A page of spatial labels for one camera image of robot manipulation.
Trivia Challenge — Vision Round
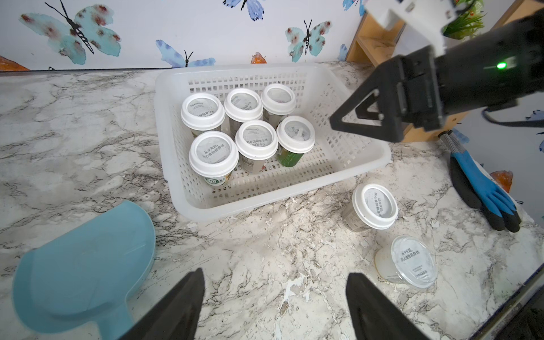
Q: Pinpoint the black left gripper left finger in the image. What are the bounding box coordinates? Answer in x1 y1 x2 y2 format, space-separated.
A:
121 268 205 339

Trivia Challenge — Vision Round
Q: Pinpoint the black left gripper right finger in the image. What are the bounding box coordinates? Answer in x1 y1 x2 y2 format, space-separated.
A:
346 273 427 340

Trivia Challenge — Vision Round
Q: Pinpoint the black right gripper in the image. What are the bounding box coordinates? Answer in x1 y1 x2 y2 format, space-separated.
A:
330 10 543 143

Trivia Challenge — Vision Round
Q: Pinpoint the yogurt cup without cap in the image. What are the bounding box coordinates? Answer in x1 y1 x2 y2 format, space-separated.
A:
375 235 438 289

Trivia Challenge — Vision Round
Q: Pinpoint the white plastic perforated basket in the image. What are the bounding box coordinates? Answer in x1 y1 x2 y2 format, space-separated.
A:
154 62 391 222

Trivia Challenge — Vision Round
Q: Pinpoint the wooden corner shelf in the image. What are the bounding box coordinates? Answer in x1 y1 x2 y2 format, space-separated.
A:
345 0 544 144

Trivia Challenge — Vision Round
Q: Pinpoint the blue black work glove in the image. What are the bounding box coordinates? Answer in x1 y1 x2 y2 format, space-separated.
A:
439 130 521 233

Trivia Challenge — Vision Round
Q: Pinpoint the white pot green plant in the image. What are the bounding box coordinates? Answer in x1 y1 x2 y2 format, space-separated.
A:
442 0 485 41

